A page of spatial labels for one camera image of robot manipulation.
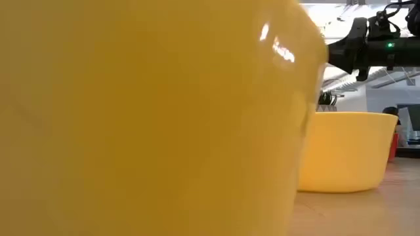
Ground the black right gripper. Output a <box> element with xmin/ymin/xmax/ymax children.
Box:
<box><xmin>327</xmin><ymin>16</ymin><xmax>420</xmax><ymax>82</ymax></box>

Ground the yellow mini bowl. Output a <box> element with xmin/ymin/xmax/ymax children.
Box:
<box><xmin>0</xmin><ymin>0</ymin><xmax>329</xmax><ymax>236</ymax></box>
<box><xmin>297</xmin><ymin>111</ymin><xmax>399</xmax><ymax>193</ymax></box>

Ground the red mini bowl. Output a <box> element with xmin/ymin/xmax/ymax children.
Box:
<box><xmin>388</xmin><ymin>132</ymin><xmax>400</xmax><ymax>163</ymax></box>

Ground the green spiky plant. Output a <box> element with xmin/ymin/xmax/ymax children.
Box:
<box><xmin>317</xmin><ymin>90</ymin><xmax>339</xmax><ymax>106</ymax></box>

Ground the person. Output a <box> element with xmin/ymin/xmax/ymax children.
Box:
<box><xmin>382</xmin><ymin>106</ymin><xmax>408</xmax><ymax>148</ymax></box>

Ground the dark display screen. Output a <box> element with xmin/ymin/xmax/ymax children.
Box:
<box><xmin>396</xmin><ymin>104</ymin><xmax>420</xmax><ymax>132</ymax></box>

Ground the black aluminium table frame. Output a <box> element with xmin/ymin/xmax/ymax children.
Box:
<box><xmin>395</xmin><ymin>147</ymin><xmax>420</xmax><ymax>159</ymax></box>

